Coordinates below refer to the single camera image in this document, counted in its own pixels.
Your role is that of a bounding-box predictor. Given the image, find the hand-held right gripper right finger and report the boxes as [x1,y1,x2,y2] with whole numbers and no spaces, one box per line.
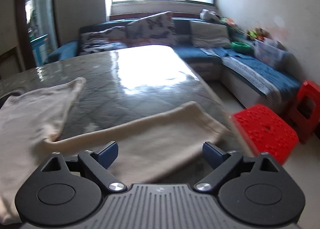
[195,141,282,192]

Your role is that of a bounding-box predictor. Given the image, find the pink and green toys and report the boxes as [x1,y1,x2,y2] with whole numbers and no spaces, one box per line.
[219,17,237,28]

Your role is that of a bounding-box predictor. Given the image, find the cream garment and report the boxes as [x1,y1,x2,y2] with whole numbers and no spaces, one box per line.
[0,77,232,224]

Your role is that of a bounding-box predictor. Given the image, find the low red plastic stool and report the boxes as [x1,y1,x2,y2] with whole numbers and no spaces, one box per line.
[231,104,300,165]

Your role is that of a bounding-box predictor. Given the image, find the grey pillow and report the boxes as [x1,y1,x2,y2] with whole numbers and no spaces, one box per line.
[189,20,232,48]

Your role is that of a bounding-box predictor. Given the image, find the brown and green plush toys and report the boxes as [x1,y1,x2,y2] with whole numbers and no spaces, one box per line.
[246,27,269,41]

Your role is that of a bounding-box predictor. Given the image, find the small butterfly print pillow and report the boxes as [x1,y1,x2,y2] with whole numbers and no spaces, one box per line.
[80,26,128,53]

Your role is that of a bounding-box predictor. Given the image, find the clear plastic storage box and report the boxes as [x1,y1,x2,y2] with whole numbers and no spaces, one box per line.
[254,37,292,69]

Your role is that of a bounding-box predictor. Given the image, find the large butterfly print pillow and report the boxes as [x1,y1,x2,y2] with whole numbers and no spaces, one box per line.
[125,11,178,46]

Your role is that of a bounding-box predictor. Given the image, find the light blue cabinet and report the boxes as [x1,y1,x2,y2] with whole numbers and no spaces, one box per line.
[30,34,49,67]

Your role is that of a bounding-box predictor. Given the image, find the blue corner sofa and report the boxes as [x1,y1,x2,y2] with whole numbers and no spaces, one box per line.
[47,16,302,114]

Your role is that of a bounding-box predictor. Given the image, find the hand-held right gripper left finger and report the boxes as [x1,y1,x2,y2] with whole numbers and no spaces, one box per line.
[41,141,127,192]

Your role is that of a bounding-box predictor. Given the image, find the green bowl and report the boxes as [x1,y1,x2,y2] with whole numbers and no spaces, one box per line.
[230,41,252,53]

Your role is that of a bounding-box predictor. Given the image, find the panda plush toy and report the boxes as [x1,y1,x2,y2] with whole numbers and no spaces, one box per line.
[200,9,218,20]

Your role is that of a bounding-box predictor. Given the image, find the dark wooden door frame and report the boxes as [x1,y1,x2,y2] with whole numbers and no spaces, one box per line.
[14,0,60,65]

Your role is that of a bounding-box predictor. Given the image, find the blue patterned sofa cover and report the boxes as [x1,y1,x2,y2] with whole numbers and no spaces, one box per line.
[200,47,302,99]

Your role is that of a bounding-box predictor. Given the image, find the tall red plastic stool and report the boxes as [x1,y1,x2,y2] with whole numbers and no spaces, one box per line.
[287,80,320,144]

